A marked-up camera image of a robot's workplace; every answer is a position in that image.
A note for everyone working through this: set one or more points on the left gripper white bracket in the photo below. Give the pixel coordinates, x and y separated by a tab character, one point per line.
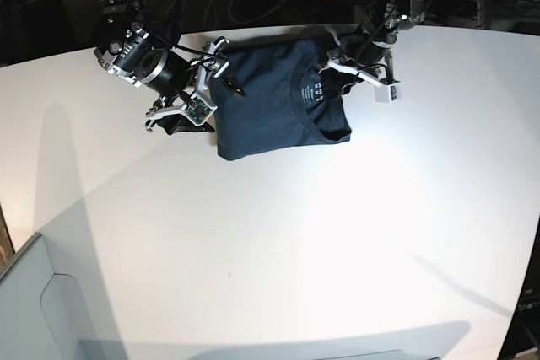
354	63

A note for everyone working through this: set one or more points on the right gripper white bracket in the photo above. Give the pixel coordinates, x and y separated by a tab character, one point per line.
182	86

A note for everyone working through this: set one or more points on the dark blue T-shirt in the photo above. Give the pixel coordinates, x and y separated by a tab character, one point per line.
278	75

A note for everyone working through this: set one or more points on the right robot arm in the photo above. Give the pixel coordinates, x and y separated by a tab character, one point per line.
130	48

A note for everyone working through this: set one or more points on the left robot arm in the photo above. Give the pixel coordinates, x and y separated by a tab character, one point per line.
379	20

